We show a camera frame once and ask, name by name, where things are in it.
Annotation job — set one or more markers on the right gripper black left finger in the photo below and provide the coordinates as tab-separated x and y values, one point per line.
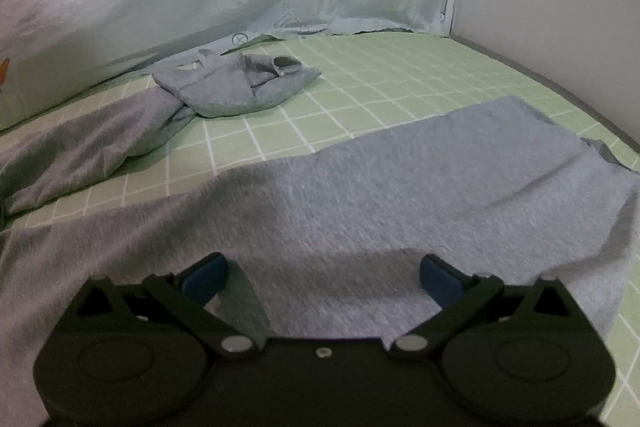
137	355

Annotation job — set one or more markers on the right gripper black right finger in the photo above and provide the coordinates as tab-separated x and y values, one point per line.
510	355

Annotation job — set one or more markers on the grey long-sleeve garment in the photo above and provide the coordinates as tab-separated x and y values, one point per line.
327	244

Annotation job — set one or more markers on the green checked bed sheet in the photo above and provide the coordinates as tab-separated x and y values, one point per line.
365	83

